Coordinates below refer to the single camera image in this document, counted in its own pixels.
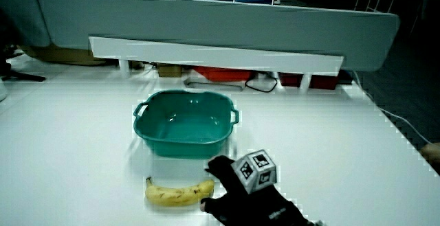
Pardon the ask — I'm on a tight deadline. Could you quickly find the red flat box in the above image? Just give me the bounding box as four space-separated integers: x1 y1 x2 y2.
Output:
193 65 254 83

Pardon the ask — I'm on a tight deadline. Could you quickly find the long grey partition panel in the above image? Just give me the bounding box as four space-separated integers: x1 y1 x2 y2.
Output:
37 0 401 72

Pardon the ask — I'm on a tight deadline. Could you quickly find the small yellowish box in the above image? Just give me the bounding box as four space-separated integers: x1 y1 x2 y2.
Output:
157 63 184 78

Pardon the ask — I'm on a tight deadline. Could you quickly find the green plastic basin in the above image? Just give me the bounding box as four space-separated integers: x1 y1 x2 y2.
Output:
133 89 240 159

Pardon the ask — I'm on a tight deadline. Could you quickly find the person's right hand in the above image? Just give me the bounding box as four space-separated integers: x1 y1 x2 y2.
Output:
200 149 312 226

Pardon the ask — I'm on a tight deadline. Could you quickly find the dark red box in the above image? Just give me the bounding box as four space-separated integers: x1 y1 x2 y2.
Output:
278 72 340 91

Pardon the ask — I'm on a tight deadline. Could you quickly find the black cable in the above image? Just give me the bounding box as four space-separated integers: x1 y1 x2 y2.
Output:
244 71 278 93

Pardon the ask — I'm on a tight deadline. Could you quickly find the brown cardboard box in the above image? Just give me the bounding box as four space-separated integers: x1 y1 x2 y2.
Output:
20 45 108 66

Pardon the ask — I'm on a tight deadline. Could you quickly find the grey flat device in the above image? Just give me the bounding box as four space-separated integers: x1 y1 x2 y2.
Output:
183 77 246 92

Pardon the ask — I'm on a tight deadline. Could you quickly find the white desk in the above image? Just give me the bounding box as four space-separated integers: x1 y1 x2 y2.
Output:
0 54 440 226

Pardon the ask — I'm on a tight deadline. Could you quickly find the white cable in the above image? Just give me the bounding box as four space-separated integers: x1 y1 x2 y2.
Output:
352 69 432 146

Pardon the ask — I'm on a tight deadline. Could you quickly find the black stand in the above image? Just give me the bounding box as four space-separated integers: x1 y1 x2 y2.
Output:
0 8 47 83

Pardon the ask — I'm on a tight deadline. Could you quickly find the short grey partition panel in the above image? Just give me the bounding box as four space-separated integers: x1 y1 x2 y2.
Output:
0 0 52 48

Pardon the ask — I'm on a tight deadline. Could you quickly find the white desk shelf riser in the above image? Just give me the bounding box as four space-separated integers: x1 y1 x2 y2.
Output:
88 35 345 90

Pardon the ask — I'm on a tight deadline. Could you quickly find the yellow banana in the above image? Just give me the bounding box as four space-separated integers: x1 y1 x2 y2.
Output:
144 176 216 207

